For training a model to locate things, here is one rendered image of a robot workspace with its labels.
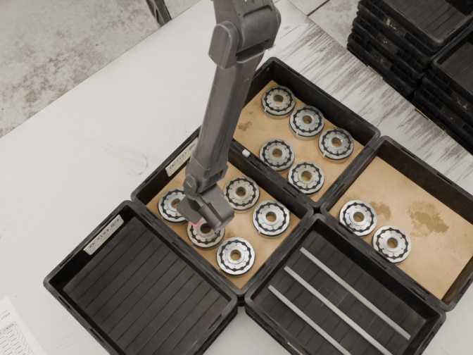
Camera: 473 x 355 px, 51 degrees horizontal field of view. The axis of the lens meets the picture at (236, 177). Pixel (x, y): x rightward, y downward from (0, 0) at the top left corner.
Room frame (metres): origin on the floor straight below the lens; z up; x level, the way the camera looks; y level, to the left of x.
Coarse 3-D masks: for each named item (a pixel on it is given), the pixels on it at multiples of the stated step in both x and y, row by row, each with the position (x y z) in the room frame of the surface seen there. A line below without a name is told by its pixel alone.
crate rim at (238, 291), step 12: (180, 144) 0.62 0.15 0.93; (168, 156) 0.58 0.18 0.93; (240, 156) 0.57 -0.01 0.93; (156, 168) 0.55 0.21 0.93; (144, 180) 0.51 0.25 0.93; (276, 180) 0.50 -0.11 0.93; (132, 192) 0.48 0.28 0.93; (288, 192) 0.46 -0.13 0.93; (156, 216) 0.41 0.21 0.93; (168, 228) 0.38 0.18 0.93; (300, 228) 0.36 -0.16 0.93; (180, 240) 0.34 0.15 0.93; (288, 240) 0.33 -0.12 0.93; (192, 252) 0.32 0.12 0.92; (276, 252) 0.30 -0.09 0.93; (204, 264) 0.28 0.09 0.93; (264, 264) 0.27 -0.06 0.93; (216, 276) 0.25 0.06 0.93; (252, 276) 0.25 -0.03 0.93
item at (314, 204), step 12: (276, 60) 0.88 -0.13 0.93; (312, 84) 0.79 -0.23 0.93; (324, 96) 0.75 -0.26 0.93; (348, 108) 0.71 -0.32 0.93; (360, 120) 0.67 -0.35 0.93; (240, 144) 0.61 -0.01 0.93; (372, 144) 0.59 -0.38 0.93; (252, 156) 0.57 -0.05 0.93; (360, 156) 0.56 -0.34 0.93; (264, 168) 0.53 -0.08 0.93; (348, 168) 0.52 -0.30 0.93; (336, 180) 0.49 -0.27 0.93; (324, 192) 0.46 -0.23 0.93; (312, 204) 0.43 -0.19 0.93
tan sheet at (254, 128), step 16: (272, 80) 0.88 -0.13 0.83; (256, 96) 0.82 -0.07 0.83; (256, 112) 0.77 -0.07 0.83; (240, 128) 0.71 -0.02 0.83; (256, 128) 0.71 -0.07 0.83; (272, 128) 0.71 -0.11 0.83; (288, 128) 0.71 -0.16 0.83; (256, 144) 0.66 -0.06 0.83; (304, 144) 0.65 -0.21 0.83; (336, 144) 0.65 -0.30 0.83; (304, 160) 0.60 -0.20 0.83; (320, 160) 0.60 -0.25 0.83; (352, 160) 0.59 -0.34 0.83; (304, 176) 0.55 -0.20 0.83; (336, 176) 0.54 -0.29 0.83; (320, 192) 0.50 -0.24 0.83
